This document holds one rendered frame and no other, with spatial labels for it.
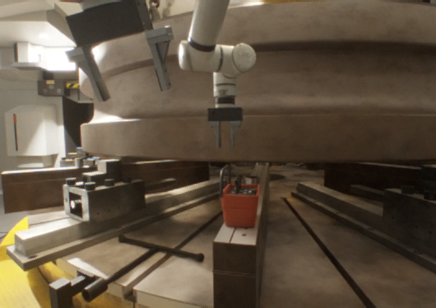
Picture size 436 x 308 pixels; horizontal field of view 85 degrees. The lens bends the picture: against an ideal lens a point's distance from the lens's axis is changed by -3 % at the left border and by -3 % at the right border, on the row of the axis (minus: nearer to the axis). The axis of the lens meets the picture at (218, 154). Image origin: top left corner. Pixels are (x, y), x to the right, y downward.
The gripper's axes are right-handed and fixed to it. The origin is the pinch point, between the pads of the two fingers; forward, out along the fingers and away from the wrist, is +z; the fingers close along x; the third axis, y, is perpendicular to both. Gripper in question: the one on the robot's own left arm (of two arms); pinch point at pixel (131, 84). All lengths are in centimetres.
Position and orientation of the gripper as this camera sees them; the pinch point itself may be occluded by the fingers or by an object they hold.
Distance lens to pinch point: 51.2
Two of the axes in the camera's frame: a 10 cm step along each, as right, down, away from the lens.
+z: 1.9, 8.7, 4.5
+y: 1.3, -4.8, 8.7
